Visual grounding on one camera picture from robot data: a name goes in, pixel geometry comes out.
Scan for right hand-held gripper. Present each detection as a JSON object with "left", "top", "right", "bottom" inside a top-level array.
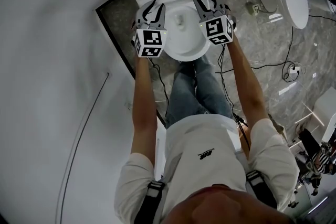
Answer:
[{"left": 192, "top": 0, "right": 236, "bottom": 46}]

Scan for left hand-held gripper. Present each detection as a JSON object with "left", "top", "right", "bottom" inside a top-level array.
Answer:
[{"left": 131, "top": 0, "right": 168, "bottom": 59}]

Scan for person's left forearm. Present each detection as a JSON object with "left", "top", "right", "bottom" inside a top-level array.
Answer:
[{"left": 130, "top": 56, "right": 160, "bottom": 160}]

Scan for person's right forearm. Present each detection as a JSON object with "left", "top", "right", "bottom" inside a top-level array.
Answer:
[{"left": 225, "top": 39, "right": 271, "bottom": 137}]

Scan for white oval toilet bowl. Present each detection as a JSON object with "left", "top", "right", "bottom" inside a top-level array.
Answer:
[{"left": 134, "top": 0, "right": 212, "bottom": 62}]

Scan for small grey floor box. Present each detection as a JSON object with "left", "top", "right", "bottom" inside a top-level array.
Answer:
[{"left": 245, "top": 2, "right": 261, "bottom": 16}]

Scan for person's blue jeans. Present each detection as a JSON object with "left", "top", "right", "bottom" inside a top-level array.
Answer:
[{"left": 165, "top": 55, "right": 234, "bottom": 129}]

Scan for white power strip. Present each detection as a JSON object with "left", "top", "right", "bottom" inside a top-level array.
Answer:
[{"left": 288, "top": 62, "right": 301, "bottom": 74}]

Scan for person's white shirt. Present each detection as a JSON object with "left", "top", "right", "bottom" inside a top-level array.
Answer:
[{"left": 114, "top": 112, "right": 300, "bottom": 224}]

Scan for flattened brown cardboard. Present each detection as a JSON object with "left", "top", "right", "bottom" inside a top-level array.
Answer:
[{"left": 269, "top": 112, "right": 287, "bottom": 140}]

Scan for person's chin and neck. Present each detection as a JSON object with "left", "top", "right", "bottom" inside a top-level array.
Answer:
[{"left": 167, "top": 183, "right": 297, "bottom": 224}]

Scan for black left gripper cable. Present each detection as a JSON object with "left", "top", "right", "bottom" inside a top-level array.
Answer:
[{"left": 148, "top": 57, "right": 171, "bottom": 118}]

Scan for black floor cable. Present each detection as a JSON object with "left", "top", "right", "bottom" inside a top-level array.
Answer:
[
  {"left": 215, "top": 61, "right": 289, "bottom": 74},
  {"left": 281, "top": 26, "right": 300, "bottom": 83}
]

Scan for thin white floor cable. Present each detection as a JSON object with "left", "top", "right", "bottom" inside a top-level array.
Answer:
[{"left": 296, "top": 61, "right": 317, "bottom": 115}]

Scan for black wall cable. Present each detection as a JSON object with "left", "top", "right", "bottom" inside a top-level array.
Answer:
[{"left": 56, "top": 72, "right": 110, "bottom": 224}]

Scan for person's left black harness strap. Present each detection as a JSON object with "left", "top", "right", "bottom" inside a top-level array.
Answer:
[{"left": 140, "top": 180, "right": 166, "bottom": 224}]

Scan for person's black harness strap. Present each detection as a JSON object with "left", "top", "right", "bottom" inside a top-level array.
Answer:
[
  {"left": 245, "top": 169, "right": 279, "bottom": 209},
  {"left": 140, "top": 180, "right": 166, "bottom": 224}
]

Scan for person's right black harness strap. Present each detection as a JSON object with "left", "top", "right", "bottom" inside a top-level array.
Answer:
[{"left": 245, "top": 169, "right": 279, "bottom": 209}]

